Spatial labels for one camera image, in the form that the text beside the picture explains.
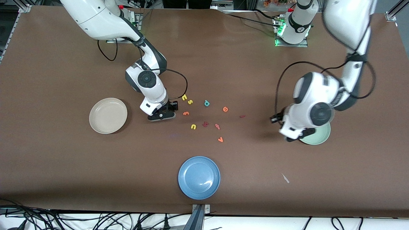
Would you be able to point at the orange artificial flowers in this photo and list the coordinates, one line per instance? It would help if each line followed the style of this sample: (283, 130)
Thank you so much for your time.
(274, 2)

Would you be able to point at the yellow foam letter h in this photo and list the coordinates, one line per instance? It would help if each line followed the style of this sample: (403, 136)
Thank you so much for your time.
(184, 97)

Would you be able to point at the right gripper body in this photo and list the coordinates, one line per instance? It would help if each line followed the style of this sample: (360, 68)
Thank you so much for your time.
(172, 105)

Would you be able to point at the beige brown plate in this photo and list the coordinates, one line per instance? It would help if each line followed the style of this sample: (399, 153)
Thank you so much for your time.
(108, 115)

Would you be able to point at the white paper scrap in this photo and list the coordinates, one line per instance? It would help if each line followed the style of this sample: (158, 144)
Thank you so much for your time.
(285, 178)

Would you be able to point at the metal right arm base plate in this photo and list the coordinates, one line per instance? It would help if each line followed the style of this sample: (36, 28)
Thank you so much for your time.
(138, 17)

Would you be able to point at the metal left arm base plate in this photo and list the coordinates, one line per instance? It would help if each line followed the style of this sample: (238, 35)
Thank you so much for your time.
(287, 45)

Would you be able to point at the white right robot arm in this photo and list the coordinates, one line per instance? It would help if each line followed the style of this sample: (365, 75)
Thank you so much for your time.
(96, 19)

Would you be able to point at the aluminium frame rail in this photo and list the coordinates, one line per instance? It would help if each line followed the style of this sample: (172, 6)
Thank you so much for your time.
(9, 36)
(391, 15)
(25, 8)

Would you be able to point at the grey metal camera mount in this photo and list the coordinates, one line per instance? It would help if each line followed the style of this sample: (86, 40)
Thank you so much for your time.
(198, 220)

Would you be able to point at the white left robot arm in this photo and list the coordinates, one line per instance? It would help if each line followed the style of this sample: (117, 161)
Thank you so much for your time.
(348, 19)

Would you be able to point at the dark red foam letter k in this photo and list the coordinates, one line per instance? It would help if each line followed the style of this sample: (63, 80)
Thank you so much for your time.
(205, 124)

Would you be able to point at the blue plate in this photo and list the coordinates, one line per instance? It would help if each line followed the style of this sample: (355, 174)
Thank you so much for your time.
(199, 178)

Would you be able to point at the green plate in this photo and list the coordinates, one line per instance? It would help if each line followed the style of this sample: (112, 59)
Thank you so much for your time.
(321, 135)

